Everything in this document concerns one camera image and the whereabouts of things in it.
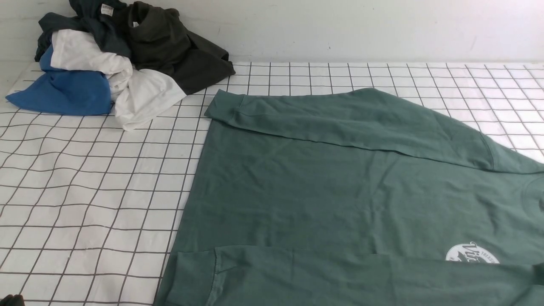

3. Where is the white shirt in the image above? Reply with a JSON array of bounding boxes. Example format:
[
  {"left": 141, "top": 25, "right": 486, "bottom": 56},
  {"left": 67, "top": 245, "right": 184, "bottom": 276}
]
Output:
[{"left": 51, "top": 29, "right": 186, "bottom": 130}]

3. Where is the blue shirt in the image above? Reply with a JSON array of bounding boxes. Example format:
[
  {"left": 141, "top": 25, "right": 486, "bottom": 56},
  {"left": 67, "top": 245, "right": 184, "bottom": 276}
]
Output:
[{"left": 6, "top": 46, "right": 111, "bottom": 116}]

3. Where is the white grid-pattern tablecloth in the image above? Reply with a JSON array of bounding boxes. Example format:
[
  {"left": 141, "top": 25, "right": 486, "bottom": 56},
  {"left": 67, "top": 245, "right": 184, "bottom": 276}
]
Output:
[{"left": 0, "top": 62, "right": 543, "bottom": 306}]

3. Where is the green long-sleeve shirt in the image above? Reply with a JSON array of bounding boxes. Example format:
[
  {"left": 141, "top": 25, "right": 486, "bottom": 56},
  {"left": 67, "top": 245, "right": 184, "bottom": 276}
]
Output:
[{"left": 155, "top": 88, "right": 543, "bottom": 306}]

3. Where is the dark olive shirt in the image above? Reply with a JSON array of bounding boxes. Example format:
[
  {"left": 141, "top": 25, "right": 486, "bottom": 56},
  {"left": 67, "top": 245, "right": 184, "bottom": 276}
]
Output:
[{"left": 114, "top": 1, "right": 235, "bottom": 95}]

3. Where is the dark navy shirt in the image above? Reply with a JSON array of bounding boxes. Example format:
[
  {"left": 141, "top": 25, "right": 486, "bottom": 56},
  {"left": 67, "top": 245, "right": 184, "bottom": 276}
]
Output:
[{"left": 34, "top": 0, "right": 131, "bottom": 62}]

